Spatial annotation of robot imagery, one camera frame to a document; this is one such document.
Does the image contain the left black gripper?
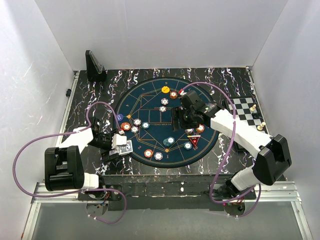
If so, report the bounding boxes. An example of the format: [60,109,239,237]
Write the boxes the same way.
[88,129,120,162]

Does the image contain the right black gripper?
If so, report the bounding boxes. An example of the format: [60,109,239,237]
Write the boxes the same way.
[170,106,200,132]

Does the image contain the blue white chips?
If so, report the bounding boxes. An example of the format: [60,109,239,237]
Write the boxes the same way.
[133,118,141,126]
[185,128,194,135]
[161,98,169,105]

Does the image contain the red yellow chips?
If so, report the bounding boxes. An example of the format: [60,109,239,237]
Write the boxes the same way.
[121,122,131,131]
[196,124,205,133]
[169,91,178,99]

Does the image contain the yellow round dealer button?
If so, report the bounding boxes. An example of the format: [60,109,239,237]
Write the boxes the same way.
[161,86,170,94]

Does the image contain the red black triangle marker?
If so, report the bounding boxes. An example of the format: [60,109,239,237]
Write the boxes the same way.
[187,135,201,148]

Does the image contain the red yellow chip stack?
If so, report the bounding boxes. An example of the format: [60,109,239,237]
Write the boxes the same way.
[144,149,153,158]

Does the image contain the purple small blind button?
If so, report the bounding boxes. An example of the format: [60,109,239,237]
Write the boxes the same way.
[116,113,124,121]

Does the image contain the blue white chip stack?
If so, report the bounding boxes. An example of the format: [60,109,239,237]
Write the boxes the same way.
[154,152,163,161]

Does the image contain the green poker chip stack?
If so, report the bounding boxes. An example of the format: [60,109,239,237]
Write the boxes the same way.
[163,136,175,147]

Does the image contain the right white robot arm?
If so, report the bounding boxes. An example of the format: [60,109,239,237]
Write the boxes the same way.
[171,90,292,199]

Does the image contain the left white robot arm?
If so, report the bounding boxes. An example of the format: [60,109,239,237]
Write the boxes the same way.
[44,117,119,200]

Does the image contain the round blue poker mat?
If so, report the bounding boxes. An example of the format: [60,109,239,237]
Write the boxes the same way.
[115,77,219,168]

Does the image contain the black white chessboard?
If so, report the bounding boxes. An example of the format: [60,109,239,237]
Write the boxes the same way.
[230,97,264,130]

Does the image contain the white chess piece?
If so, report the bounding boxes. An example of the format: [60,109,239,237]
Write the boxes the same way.
[257,122,266,131]
[250,104,257,113]

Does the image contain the black chess piece upper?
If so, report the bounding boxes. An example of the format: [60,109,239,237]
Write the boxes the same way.
[252,113,261,119]

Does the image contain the black card shoe stand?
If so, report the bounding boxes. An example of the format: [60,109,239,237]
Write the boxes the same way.
[85,50,107,83]

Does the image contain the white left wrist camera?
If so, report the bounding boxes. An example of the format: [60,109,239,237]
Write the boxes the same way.
[111,133,127,150]

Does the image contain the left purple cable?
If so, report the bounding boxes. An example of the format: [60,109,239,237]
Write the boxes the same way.
[12,101,128,225]

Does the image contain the purple cable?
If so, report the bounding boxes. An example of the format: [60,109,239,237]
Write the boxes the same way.
[178,81,262,219]
[12,101,128,225]

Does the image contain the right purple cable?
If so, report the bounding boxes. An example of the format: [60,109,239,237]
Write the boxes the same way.
[178,81,262,219]

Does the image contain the aluminium frame rail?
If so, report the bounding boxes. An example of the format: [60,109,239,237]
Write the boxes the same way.
[22,181,313,240]

